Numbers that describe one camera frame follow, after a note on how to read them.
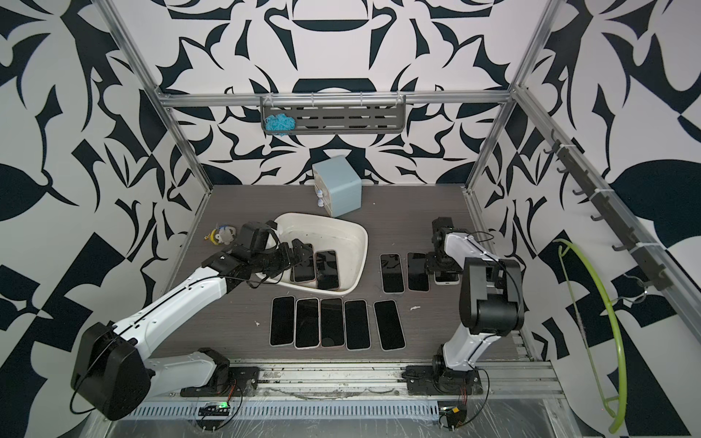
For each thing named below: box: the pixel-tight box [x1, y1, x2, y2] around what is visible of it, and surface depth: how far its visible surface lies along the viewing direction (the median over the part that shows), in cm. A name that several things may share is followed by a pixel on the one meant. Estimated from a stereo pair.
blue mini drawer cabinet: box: [311, 155, 363, 219], surface depth 107 cm
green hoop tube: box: [553, 238, 628, 435], surface depth 57 cm
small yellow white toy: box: [203, 224, 237, 246], surface depth 101 cm
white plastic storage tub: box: [276, 211, 369, 296], surface depth 103 cm
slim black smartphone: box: [373, 299, 407, 352], surface depth 86 cm
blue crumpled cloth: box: [264, 113, 297, 137], surface depth 93 cm
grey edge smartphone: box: [269, 295, 296, 348], surface depth 87 cm
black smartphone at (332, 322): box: [319, 297, 346, 348], surface depth 87 cm
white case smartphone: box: [293, 297, 321, 350], surface depth 86 cm
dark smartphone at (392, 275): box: [378, 252, 406, 295], surface depth 96 cm
